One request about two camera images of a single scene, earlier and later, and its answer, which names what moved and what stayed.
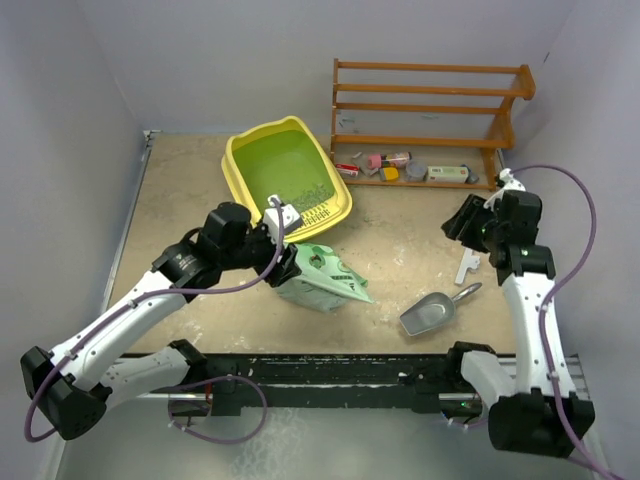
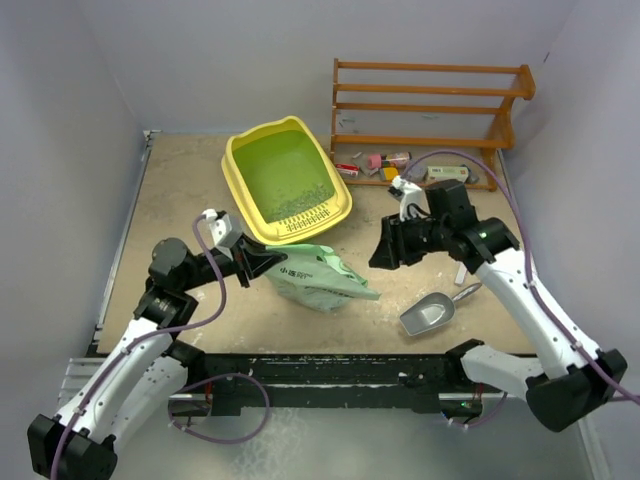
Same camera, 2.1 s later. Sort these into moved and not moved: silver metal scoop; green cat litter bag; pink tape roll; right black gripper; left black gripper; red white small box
Moved: right black gripper; left black gripper
Not moved: red white small box; silver metal scoop; green cat litter bag; pink tape roll
